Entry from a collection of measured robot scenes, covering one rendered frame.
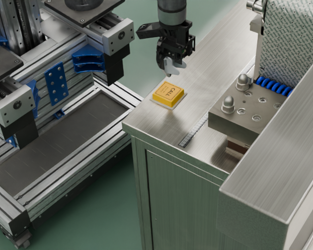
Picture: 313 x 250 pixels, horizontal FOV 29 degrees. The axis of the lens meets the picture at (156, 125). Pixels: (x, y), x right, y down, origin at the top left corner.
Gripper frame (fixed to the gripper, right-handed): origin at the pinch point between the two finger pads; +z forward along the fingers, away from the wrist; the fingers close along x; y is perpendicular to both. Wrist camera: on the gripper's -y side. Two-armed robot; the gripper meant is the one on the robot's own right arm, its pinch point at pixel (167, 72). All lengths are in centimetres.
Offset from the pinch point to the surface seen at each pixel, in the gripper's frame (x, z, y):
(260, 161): -67, -66, 58
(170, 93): -0.4, 7.5, 1.1
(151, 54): 100, 100, -79
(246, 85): 2.5, -4.9, 24.0
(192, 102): 1.7, 9.9, 7.5
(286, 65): 9.8, -9.9, 31.6
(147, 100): -4.6, 10.0, -4.4
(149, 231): -16, 61, 2
